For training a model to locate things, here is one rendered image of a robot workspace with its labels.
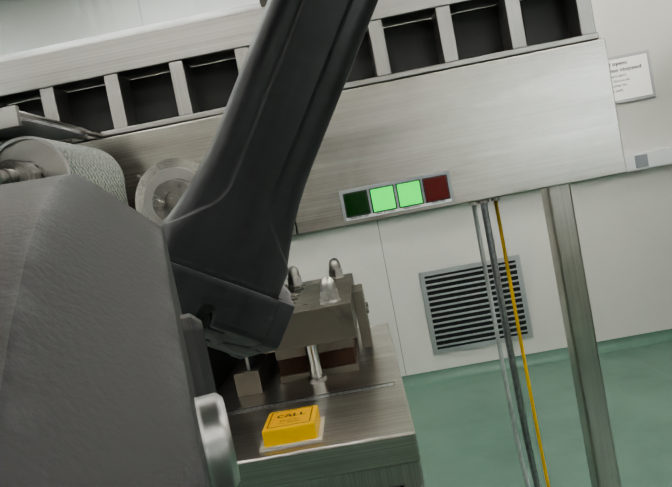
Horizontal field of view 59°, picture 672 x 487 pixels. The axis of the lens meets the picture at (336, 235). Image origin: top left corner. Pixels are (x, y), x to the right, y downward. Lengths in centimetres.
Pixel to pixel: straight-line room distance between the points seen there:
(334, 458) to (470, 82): 89
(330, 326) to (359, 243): 270
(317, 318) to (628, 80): 329
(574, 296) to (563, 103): 49
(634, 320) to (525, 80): 286
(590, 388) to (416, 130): 80
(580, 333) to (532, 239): 223
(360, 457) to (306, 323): 29
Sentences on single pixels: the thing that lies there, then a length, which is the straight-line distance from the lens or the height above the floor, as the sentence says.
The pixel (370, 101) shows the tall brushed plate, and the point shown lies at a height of 140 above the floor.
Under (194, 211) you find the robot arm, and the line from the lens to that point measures 28.
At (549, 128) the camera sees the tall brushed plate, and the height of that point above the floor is 127.
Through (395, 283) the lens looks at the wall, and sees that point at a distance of 372.
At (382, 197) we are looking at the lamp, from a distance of 134.
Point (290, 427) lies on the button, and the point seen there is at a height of 92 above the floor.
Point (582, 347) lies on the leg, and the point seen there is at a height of 72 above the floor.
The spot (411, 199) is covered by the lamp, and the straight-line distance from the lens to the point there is 135.
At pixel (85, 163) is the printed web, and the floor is 135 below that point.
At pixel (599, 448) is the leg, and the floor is 46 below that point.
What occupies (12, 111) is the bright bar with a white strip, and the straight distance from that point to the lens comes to 116.
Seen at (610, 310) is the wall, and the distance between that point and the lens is 405.
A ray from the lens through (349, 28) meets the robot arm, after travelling 29.
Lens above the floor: 120
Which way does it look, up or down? 3 degrees down
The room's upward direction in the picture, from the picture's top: 11 degrees counter-clockwise
